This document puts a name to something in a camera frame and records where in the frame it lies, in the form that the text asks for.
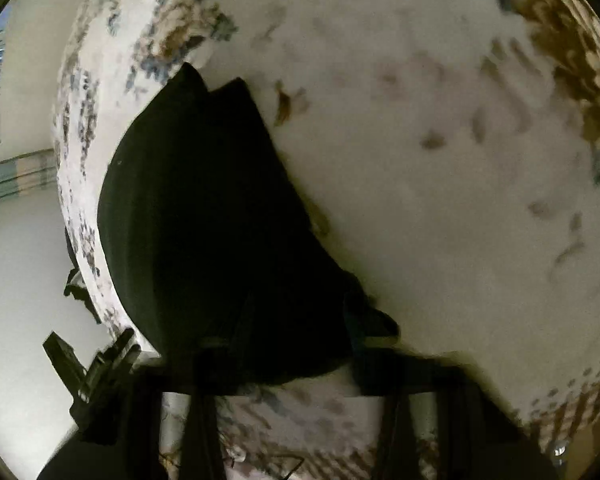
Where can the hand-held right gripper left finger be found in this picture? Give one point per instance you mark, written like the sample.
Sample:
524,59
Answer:
202,410

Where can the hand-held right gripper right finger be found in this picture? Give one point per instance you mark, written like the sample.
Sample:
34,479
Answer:
395,410

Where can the floral bedspread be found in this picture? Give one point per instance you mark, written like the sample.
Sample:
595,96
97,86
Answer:
430,185

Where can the green striped curtain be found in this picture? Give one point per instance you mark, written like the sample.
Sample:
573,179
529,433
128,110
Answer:
15,177

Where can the dark striped sweater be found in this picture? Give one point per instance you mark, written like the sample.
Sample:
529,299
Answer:
205,220

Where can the dark clothes pile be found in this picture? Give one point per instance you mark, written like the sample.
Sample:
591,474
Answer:
82,285

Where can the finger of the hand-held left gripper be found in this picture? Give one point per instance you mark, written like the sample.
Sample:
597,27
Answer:
112,357
65,357

